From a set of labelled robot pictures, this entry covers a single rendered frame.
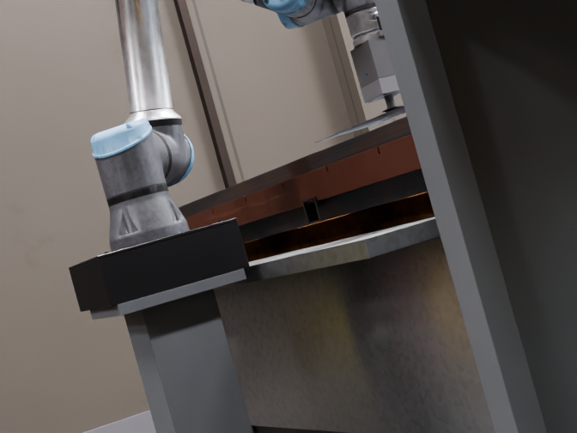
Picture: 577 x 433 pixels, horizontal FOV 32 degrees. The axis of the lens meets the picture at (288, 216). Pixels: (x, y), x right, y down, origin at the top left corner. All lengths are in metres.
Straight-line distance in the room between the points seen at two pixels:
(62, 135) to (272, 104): 1.04
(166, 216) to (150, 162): 0.10
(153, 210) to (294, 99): 3.23
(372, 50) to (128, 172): 0.50
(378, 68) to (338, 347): 0.55
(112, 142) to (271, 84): 3.17
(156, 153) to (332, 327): 0.49
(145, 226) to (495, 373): 0.87
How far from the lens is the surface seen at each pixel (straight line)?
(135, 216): 1.87
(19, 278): 4.57
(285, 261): 1.78
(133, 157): 1.88
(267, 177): 2.26
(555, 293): 1.29
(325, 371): 2.09
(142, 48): 2.04
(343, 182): 1.93
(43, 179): 4.63
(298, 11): 1.84
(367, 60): 1.90
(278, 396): 2.31
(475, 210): 1.17
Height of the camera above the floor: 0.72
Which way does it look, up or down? 1 degrees up
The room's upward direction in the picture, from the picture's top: 16 degrees counter-clockwise
